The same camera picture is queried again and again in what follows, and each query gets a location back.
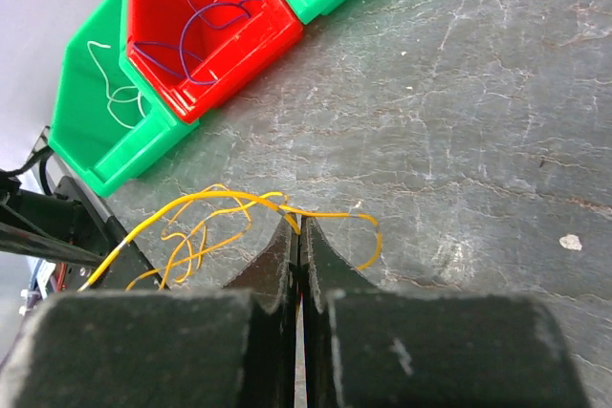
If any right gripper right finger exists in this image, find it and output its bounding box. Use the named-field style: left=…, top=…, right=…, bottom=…
left=300, top=218, right=589, bottom=407

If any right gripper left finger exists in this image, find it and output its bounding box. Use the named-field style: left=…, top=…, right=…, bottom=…
left=1, top=222, right=298, bottom=407

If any wire bundle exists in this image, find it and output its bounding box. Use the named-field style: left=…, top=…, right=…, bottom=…
left=76, top=183, right=383, bottom=292

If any white wire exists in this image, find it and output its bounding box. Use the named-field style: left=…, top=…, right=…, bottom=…
left=86, top=40, right=149, bottom=131

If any purple wire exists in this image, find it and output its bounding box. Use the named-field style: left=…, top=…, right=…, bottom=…
left=133, top=0, right=265, bottom=87

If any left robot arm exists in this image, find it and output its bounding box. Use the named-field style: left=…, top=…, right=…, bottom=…
left=1, top=177, right=109, bottom=268

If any green bin lower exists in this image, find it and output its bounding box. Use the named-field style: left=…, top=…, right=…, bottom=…
left=50, top=0, right=197, bottom=197

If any red plastic bin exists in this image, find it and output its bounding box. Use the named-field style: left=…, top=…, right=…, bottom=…
left=127, top=0, right=303, bottom=123

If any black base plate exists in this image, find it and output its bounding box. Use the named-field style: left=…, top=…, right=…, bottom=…
left=55, top=176, right=153, bottom=290

